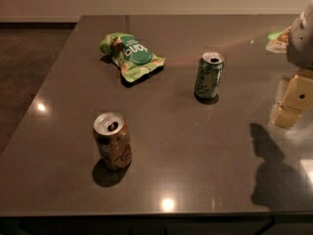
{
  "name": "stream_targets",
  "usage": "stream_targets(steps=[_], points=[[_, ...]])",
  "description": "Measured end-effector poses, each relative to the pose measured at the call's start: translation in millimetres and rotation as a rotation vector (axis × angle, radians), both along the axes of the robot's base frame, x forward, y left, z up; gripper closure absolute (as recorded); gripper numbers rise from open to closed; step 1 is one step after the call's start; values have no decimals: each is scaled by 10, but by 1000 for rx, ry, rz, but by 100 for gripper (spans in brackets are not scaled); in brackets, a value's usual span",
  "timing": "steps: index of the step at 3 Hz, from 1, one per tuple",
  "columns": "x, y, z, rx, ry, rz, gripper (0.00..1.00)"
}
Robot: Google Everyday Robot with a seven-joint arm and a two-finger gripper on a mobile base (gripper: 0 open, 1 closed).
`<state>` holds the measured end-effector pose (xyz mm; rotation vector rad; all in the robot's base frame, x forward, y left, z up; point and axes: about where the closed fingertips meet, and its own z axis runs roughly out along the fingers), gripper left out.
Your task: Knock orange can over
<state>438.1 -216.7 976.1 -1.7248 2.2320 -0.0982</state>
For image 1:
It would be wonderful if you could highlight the green chip bag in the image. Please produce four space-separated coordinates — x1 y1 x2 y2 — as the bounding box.
100 32 165 83

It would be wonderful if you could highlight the green soda can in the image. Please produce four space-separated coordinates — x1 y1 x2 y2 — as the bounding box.
194 52 224 100

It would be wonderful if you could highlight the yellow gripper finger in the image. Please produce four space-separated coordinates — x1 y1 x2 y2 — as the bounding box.
270 70 313 129

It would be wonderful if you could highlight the orange soda can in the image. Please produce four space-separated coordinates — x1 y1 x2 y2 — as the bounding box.
93 112 132 170

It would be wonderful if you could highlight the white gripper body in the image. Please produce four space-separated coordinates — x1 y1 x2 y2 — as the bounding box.
287 1 313 70

